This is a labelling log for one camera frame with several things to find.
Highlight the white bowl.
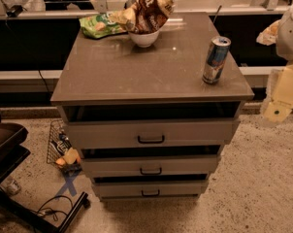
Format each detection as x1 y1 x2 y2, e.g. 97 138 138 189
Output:
129 31 159 48

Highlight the black cart frame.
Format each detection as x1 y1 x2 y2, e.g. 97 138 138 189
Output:
0 107 90 233

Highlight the grey drawer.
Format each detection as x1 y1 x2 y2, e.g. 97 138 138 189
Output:
92 181 208 199
65 118 240 150
81 155 218 178

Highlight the green chip bag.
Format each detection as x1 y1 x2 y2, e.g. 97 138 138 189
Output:
80 13 126 40

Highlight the bottom grey drawer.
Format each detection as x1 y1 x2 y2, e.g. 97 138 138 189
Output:
92 181 208 199

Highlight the middle grey drawer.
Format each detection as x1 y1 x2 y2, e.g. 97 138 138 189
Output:
81 155 218 178

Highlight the black floor cable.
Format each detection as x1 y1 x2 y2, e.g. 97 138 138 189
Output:
35 194 75 223

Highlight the wire basket with snacks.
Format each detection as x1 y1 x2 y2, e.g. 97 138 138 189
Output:
47 119 81 173

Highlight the brown chip bag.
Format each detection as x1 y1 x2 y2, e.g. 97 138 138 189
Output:
109 0 174 34

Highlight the top grey drawer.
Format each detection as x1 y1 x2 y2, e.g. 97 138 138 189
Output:
65 118 240 150

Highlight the blue silver energy drink can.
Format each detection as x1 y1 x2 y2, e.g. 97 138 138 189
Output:
202 36 231 83

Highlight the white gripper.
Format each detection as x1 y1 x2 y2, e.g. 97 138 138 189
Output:
256 4 293 123

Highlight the black device on ledge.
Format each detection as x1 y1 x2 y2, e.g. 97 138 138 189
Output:
7 5 23 17

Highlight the grey drawer cabinet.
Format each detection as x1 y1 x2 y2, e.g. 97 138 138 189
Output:
49 11 255 202

